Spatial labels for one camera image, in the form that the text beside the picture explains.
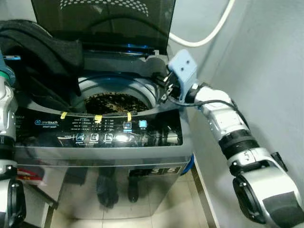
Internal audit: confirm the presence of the white hose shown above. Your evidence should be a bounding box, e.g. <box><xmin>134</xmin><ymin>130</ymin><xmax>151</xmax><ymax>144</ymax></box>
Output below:
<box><xmin>169</xmin><ymin>0</ymin><xmax>237</xmax><ymax>48</ymax></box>

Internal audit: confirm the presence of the light blue right wrist camera mount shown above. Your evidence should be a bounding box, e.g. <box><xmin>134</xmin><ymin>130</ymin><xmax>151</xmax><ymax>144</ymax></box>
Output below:
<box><xmin>167</xmin><ymin>48</ymin><xmax>199</xmax><ymax>95</ymax></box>

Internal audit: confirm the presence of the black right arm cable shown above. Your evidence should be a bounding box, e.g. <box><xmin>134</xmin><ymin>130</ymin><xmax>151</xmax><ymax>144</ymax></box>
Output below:
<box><xmin>166</xmin><ymin>95</ymin><xmax>250</xmax><ymax>131</ymax></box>

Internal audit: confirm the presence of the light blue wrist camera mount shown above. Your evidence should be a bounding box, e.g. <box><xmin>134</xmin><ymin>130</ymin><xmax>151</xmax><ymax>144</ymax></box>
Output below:
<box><xmin>167</xmin><ymin>48</ymin><xmax>199</xmax><ymax>95</ymax></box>
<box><xmin>0</xmin><ymin>53</ymin><xmax>21</xmax><ymax>72</ymax></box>

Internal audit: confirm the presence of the blue basin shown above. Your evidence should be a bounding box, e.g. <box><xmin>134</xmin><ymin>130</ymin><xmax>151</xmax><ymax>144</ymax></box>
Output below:
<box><xmin>180</xmin><ymin>153</ymin><xmax>196</xmax><ymax>175</ymax></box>

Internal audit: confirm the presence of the dark washing machine lid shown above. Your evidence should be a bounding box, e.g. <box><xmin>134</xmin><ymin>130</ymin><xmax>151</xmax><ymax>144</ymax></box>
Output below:
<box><xmin>29</xmin><ymin>0</ymin><xmax>177</xmax><ymax>54</ymax></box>

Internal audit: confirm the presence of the light blue left wrist camera mount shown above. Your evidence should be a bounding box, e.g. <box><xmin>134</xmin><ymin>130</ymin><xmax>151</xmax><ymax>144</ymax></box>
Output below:
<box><xmin>0</xmin><ymin>53</ymin><xmax>21</xmax><ymax>72</ymax></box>

